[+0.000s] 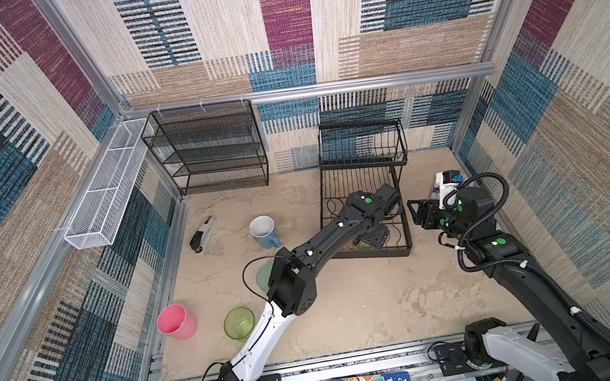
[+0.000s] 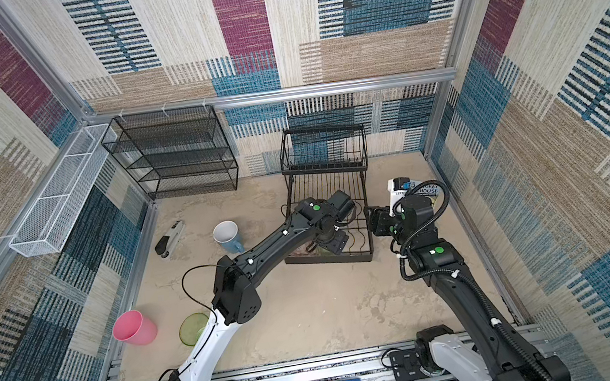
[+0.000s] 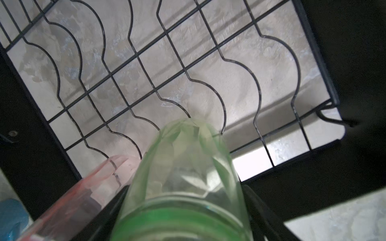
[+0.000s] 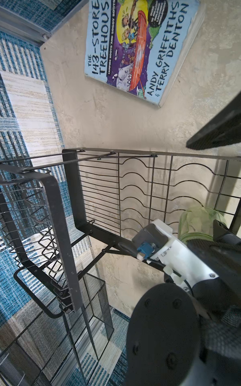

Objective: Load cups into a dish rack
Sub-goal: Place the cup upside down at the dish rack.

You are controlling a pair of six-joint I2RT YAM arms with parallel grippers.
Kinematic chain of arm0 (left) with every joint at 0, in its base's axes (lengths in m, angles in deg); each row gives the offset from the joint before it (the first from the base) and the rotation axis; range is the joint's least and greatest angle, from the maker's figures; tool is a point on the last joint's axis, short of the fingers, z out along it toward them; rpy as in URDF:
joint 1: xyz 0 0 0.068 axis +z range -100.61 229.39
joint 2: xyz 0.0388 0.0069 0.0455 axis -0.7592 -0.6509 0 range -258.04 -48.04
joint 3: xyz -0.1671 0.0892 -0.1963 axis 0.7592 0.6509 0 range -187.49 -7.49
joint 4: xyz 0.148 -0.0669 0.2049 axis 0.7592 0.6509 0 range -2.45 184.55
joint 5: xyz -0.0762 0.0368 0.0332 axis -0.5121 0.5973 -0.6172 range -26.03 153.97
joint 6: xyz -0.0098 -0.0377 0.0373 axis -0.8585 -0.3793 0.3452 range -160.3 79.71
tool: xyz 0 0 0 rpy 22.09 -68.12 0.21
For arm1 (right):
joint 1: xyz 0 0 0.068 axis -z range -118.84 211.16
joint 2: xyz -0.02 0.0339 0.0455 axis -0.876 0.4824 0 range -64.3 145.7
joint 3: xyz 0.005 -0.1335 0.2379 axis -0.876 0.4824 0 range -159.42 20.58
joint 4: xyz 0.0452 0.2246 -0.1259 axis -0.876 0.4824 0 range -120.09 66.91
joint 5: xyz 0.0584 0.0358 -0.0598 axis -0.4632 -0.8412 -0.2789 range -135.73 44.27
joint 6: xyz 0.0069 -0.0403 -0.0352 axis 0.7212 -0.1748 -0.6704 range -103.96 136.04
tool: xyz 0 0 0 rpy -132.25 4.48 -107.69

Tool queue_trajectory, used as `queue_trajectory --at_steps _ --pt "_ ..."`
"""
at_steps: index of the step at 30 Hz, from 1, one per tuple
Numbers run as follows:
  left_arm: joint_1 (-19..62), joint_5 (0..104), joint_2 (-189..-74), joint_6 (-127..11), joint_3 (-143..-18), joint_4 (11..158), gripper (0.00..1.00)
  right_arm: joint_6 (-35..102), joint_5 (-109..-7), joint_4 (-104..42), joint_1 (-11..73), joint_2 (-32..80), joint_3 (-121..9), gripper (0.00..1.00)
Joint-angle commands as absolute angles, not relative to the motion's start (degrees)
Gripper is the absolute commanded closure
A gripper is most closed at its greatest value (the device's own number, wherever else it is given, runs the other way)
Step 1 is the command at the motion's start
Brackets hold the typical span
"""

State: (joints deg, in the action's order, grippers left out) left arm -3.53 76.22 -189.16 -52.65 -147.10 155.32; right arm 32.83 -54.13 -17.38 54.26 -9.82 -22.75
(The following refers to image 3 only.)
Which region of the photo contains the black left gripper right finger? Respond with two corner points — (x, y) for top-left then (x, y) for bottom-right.
(242, 184), (299, 241)

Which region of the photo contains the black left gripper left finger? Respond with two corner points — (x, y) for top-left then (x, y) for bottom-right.
(72, 185), (130, 241)

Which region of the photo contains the green plastic cup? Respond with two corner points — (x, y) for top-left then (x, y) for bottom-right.
(110, 118), (253, 241)

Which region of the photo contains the blue white ceramic mug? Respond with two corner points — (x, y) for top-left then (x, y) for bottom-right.
(1, 198), (29, 241)

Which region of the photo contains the black wire dish rack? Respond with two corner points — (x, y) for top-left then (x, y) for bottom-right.
(0, 0), (386, 224)

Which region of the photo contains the pink translucent plastic cup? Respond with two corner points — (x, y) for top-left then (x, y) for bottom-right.
(19, 155), (141, 241)

